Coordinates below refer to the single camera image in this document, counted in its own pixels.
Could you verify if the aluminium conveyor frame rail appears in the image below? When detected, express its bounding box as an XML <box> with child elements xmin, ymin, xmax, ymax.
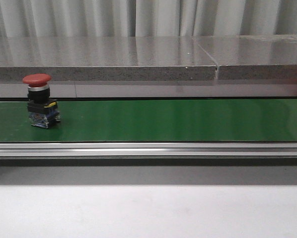
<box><xmin>0</xmin><ymin>142</ymin><xmax>297</xmax><ymax>157</ymax></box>

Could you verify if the grey curtain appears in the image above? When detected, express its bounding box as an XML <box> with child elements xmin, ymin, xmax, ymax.
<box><xmin>0</xmin><ymin>0</ymin><xmax>297</xmax><ymax>37</ymax></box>

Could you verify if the grey stone slab right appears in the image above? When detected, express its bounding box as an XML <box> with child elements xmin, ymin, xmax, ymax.
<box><xmin>193</xmin><ymin>35</ymin><xmax>297</xmax><ymax>84</ymax></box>

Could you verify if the grey stone slab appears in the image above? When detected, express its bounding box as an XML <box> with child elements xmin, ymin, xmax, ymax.
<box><xmin>0</xmin><ymin>36</ymin><xmax>216</xmax><ymax>83</ymax></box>
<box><xmin>193</xmin><ymin>35</ymin><xmax>297</xmax><ymax>84</ymax></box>

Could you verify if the grey stone slab left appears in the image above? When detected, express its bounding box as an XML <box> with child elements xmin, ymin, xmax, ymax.
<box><xmin>0</xmin><ymin>36</ymin><xmax>216</xmax><ymax>83</ymax></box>

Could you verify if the white base panel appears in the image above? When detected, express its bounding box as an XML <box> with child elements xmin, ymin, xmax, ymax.
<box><xmin>0</xmin><ymin>79</ymin><xmax>297</xmax><ymax>99</ymax></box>

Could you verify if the green conveyor belt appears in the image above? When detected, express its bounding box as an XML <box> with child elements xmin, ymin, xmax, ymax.
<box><xmin>0</xmin><ymin>99</ymin><xmax>297</xmax><ymax>142</ymax></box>

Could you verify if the red mushroom push button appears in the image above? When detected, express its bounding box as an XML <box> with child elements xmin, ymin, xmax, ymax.
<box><xmin>22</xmin><ymin>73</ymin><xmax>61</xmax><ymax>129</ymax></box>

